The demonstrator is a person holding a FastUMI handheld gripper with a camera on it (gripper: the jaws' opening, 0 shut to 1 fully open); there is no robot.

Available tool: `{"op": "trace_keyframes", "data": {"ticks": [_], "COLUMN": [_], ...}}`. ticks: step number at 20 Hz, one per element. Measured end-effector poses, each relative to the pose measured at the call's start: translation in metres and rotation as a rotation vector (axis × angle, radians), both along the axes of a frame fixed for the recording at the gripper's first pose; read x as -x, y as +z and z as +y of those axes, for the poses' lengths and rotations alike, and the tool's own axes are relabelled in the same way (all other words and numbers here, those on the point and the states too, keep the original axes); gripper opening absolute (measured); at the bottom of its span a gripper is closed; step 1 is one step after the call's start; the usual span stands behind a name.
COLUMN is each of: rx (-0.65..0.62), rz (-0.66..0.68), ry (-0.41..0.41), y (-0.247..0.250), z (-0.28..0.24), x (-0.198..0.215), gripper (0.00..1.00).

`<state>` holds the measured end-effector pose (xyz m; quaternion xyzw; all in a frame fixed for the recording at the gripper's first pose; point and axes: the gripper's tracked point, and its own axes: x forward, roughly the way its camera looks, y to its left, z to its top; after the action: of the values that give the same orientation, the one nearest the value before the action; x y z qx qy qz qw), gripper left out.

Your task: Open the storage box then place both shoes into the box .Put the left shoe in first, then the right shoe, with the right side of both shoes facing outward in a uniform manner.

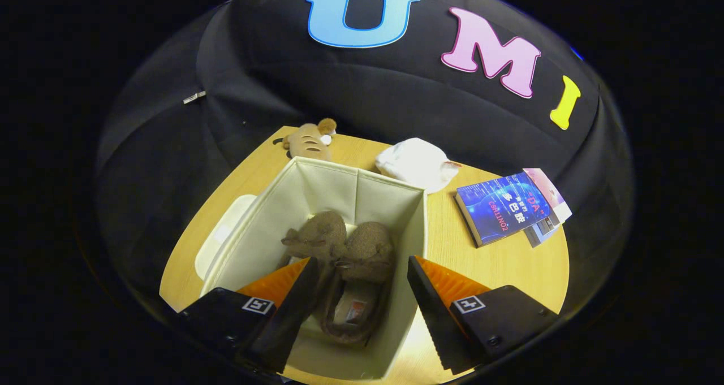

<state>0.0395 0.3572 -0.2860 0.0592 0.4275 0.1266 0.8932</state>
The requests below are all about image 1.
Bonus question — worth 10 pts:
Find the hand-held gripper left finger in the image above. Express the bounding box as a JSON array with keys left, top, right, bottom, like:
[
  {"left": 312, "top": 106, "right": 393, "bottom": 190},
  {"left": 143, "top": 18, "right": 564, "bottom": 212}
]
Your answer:
[{"left": 178, "top": 256, "right": 319, "bottom": 374}]

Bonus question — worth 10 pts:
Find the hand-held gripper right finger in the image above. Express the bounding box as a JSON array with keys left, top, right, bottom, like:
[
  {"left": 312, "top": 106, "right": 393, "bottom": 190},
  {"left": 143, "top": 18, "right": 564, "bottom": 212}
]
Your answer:
[{"left": 407, "top": 255, "right": 561, "bottom": 374}]

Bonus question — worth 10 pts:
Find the brown furry slipper shoe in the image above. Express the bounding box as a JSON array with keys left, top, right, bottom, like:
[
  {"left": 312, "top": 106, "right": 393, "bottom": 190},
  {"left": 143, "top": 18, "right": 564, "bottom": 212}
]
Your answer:
[
  {"left": 277, "top": 211, "right": 348, "bottom": 295},
  {"left": 320, "top": 221, "right": 397, "bottom": 346}
]

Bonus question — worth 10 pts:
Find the cream storage box lid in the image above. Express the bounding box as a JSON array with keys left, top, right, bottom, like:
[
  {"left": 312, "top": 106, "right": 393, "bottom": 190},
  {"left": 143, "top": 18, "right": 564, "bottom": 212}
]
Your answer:
[{"left": 194, "top": 194, "right": 258, "bottom": 281}]

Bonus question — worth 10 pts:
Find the cream fabric storage box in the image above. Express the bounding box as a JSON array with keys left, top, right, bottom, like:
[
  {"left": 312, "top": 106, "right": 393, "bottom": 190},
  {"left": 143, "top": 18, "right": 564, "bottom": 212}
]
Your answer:
[{"left": 201, "top": 156, "right": 429, "bottom": 381}]

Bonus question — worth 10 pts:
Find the blue cover book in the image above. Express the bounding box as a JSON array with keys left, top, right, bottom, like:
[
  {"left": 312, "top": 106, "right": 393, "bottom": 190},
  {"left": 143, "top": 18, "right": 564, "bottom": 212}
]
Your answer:
[{"left": 455, "top": 172, "right": 552, "bottom": 248}]

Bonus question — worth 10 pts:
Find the grey thin book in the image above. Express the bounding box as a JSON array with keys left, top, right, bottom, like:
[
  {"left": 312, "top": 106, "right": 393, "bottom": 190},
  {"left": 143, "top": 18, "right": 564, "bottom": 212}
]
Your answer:
[{"left": 523, "top": 215, "right": 561, "bottom": 248}]

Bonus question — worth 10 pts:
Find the white crumpled cloth bundle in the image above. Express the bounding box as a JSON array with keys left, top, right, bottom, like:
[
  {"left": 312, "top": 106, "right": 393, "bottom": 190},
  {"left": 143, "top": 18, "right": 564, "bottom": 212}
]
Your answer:
[{"left": 375, "top": 137, "right": 462, "bottom": 194}]

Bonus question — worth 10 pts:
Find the pink and white book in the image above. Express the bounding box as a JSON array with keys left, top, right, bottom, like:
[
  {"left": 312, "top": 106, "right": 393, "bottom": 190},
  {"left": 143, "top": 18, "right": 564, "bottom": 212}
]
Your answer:
[{"left": 523, "top": 167, "right": 573, "bottom": 224}]

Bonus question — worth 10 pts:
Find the brown striped plush toy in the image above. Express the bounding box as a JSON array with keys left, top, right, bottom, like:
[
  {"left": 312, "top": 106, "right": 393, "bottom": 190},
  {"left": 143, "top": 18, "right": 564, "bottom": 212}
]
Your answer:
[{"left": 273, "top": 118, "right": 338, "bottom": 162}]

